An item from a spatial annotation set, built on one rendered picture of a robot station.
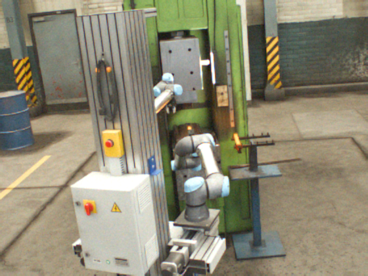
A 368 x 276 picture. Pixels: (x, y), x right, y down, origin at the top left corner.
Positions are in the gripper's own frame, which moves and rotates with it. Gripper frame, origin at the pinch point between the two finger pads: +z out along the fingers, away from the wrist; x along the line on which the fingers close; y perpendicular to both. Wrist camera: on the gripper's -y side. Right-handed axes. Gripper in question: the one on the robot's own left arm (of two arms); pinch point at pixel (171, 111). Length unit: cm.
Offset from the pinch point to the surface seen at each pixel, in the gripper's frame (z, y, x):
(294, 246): 107, 65, 90
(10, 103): 220, -324, -253
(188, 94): -1.6, -15.8, 15.5
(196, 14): -49, -57, 28
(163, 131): 32.7, -14.4, -8.0
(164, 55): -30.8, -30.7, -0.3
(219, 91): 5.9, -25.4, 41.5
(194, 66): -21.0, -25.7, 22.2
